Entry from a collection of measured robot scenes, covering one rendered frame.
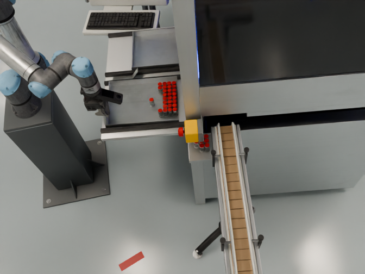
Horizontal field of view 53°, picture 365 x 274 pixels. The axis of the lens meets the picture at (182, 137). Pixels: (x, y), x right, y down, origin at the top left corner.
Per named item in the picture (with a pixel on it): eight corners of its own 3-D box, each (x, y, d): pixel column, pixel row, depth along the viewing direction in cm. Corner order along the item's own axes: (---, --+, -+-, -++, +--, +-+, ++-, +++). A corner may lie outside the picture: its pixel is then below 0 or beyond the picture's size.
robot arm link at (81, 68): (79, 51, 145) (94, 60, 141) (87, 70, 154) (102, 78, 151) (64, 64, 142) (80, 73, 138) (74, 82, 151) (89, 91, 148)
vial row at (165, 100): (167, 87, 182) (167, 81, 178) (168, 117, 172) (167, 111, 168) (163, 87, 182) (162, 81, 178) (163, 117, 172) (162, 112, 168)
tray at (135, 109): (177, 80, 184) (176, 75, 181) (179, 123, 170) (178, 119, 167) (110, 86, 185) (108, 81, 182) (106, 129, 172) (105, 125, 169)
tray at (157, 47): (195, 30, 201) (194, 25, 198) (198, 66, 188) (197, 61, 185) (133, 36, 202) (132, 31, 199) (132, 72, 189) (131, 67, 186)
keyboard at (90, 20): (155, 13, 222) (154, 10, 220) (152, 30, 215) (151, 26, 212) (90, 13, 226) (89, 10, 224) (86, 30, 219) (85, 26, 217)
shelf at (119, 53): (194, 27, 205) (194, 24, 204) (205, 132, 169) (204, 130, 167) (109, 35, 207) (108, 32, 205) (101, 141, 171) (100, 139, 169)
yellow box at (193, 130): (201, 128, 159) (201, 118, 153) (202, 142, 155) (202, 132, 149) (184, 129, 159) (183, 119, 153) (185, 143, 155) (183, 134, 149)
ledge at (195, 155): (218, 135, 168) (218, 133, 166) (221, 160, 161) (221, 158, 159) (187, 137, 168) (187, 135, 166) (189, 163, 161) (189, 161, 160)
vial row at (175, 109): (176, 86, 181) (176, 80, 177) (177, 116, 172) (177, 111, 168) (172, 87, 181) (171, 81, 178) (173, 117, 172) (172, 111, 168)
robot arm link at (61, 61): (41, 62, 146) (60, 73, 142) (61, 44, 150) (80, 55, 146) (48, 75, 152) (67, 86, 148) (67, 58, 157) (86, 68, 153)
